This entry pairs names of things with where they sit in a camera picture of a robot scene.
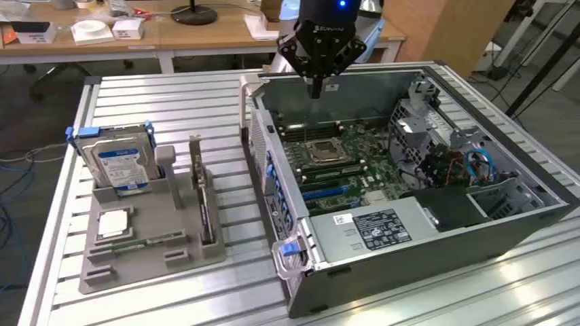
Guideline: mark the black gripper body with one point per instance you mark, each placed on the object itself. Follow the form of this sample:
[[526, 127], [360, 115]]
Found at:
[[328, 30]]

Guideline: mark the graphics card with metal bracket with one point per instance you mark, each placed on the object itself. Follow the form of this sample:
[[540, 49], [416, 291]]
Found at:
[[206, 217]]

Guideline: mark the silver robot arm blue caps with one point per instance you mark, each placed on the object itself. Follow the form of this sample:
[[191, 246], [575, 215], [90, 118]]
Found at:
[[278, 62]]

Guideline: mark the white paper booklet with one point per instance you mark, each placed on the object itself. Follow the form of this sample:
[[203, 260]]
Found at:
[[260, 32]]

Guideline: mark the brown cardboard box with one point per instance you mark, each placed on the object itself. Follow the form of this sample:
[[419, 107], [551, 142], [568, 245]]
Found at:
[[270, 10]]

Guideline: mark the black round lamp base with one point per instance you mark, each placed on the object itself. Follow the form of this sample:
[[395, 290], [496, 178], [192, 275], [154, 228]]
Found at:
[[194, 17]]

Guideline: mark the wooden cabinet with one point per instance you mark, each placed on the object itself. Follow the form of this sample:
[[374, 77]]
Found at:
[[480, 34]]

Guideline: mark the metal disk bay cage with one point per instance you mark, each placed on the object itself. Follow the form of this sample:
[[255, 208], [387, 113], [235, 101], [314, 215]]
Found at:
[[423, 136]]

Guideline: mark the CPU socket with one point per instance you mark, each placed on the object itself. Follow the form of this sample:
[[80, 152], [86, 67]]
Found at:
[[326, 151]]

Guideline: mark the black power strip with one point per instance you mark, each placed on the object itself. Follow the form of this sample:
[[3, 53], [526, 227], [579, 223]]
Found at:
[[499, 73]]

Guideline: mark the red white packet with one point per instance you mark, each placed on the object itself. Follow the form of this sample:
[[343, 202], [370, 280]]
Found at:
[[144, 13]]

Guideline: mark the green motherboard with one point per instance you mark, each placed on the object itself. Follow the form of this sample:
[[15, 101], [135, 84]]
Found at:
[[376, 169]]

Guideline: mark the RAM stick with white label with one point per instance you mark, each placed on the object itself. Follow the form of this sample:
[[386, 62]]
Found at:
[[338, 172]]

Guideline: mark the small white labelled box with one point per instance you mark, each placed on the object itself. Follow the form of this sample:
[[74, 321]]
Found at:
[[127, 32]]

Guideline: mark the black slanted pole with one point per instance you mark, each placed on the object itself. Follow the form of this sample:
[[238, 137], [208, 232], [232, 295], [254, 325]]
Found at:
[[542, 64]]

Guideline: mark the blue expansion slot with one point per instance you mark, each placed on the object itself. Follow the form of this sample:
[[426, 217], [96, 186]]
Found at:
[[326, 193]]

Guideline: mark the silver chipset heat sink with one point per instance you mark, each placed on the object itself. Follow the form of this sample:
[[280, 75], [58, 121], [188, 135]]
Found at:
[[375, 197]]

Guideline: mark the white block with round hole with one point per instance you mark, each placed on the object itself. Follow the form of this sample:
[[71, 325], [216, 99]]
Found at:
[[92, 34]]

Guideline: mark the black plastic shroud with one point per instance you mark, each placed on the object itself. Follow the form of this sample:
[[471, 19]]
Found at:
[[448, 207]]

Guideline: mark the hard disk in blue caddy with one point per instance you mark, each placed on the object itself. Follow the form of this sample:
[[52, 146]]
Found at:
[[120, 166]]

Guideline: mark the office chair base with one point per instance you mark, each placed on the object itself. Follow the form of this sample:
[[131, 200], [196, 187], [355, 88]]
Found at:
[[58, 68]]

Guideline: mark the grey cup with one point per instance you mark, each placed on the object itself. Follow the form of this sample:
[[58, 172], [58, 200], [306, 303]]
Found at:
[[62, 4]]

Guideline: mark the perforated metal disk bay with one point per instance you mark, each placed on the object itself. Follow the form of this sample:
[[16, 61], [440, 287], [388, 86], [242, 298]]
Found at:
[[503, 200]]

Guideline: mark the grey power supply unit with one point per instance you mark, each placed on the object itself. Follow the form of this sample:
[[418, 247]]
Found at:
[[335, 237]]

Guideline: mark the white box black top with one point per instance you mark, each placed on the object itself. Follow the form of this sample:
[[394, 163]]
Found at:
[[36, 35]]

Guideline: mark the orange box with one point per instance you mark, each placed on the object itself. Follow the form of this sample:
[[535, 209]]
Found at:
[[7, 37]]

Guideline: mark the silver CPU chip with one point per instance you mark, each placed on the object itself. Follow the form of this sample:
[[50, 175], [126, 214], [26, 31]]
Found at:
[[114, 224]]

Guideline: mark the open black PC case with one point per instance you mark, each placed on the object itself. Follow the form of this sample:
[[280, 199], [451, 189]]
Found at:
[[408, 271]]

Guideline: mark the green RAM stick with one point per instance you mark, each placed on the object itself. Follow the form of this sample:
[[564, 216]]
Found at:
[[136, 245]]

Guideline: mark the grey plastic parts rack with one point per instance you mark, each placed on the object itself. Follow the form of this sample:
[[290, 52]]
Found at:
[[150, 268]]

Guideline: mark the wooden desk white frame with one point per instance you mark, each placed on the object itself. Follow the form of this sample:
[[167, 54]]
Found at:
[[63, 48]]

